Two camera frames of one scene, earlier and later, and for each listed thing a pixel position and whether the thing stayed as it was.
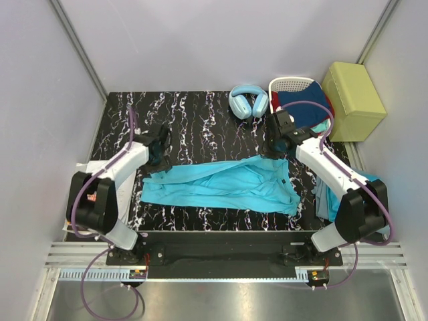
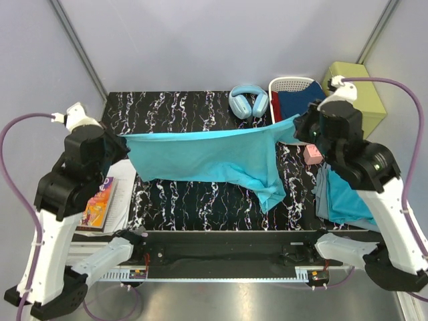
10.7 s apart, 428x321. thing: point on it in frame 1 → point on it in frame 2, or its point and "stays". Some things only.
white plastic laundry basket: x=287 y=83 stays
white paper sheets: x=125 y=192 stays
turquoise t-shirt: x=261 y=183 → x=246 y=156
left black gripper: x=160 y=164 → x=112 y=147
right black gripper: x=265 y=150 → x=302 y=122
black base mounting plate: x=224 y=255 stays
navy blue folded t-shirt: x=304 y=114 stays
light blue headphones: x=247 y=100 stays
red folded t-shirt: x=275 y=96 stays
